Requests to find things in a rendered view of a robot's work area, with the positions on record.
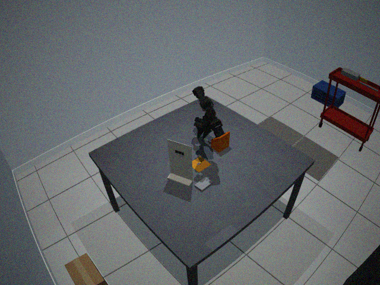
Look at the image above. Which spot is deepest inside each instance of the grey panel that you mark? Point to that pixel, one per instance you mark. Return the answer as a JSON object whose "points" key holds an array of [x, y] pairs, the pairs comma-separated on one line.
{"points": [[180, 159]]}

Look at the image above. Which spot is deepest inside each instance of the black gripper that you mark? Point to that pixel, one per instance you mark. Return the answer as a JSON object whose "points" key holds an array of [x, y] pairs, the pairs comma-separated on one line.
{"points": [[204, 126]]}

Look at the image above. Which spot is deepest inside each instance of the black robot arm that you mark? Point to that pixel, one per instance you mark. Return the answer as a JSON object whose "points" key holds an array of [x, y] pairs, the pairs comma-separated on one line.
{"points": [[207, 105]]}

